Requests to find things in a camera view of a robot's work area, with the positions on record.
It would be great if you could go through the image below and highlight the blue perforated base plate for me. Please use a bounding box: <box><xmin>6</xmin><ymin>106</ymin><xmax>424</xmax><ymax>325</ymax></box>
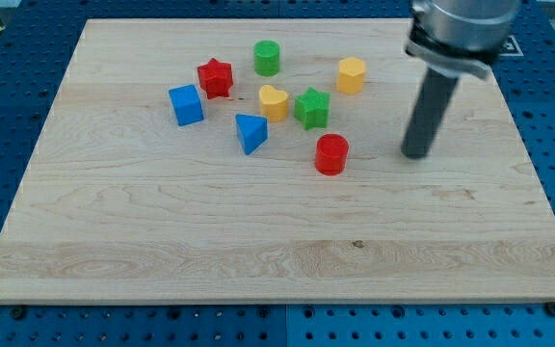
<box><xmin>0</xmin><ymin>1</ymin><xmax>555</xmax><ymax>346</ymax></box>

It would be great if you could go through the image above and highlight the yellow hexagon block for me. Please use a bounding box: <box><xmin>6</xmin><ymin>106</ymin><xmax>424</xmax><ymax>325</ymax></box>
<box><xmin>336</xmin><ymin>57</ymin><xmax>366</xmax><ymax>94</ymax></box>

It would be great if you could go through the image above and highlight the yellow heart block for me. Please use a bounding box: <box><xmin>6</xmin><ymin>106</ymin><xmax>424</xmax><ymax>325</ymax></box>
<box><xmin>258</xmin><ymin>85</ymin><xmax>289</xmax><ymax>122</ymax></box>

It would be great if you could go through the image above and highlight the blue triangle block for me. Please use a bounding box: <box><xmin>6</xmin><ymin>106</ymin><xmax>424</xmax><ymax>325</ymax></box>
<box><xmin>235</xmin><ymin>114</ymin><xmax>268</xmax><ymax>155</ymax></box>

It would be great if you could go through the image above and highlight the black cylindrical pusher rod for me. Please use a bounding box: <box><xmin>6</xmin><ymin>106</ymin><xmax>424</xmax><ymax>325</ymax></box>
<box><xmin>401</xmin><ymin>67</ymin><xmax>459</xmax><ymax>159</ymax></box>

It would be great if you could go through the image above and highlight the blue cube block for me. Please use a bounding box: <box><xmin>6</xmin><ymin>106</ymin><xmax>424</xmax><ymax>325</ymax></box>
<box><xmin>169</xmin><ymin>85</ymin><xmax>204</xmax><ymax>126</ymax></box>

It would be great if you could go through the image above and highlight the green star block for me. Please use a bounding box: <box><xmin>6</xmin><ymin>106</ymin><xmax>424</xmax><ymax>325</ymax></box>
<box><xmin>294</xmin><ymin>88</ymin><xmax>330</xmax><ymax>130</ymax></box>

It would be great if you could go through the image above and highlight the red cylinder block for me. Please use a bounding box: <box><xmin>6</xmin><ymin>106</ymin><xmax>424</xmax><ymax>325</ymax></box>
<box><xmin>314</xmin><ymin>133</ymin><xmax>350</xmax><ymax>175</ymax></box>

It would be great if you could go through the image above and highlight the light wooden board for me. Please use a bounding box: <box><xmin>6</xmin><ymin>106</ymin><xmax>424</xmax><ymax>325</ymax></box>
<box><xmin>0</xmin><ymin>19</ymin><xmax>555</xmax><ymax>305</ymax></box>

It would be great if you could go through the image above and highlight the green cylinder block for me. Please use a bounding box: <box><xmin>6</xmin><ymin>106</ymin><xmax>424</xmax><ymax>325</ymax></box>
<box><xmin>253</xmin><ymin>40</ymin><xmax>280</xmax><ymax>77</ymax></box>

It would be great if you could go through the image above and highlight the red star block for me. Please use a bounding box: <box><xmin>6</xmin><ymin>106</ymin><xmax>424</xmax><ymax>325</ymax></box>
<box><xmin>197</xmin><ymin>58</ymin><xmax>233</xmax><ymax>99</ymax></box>

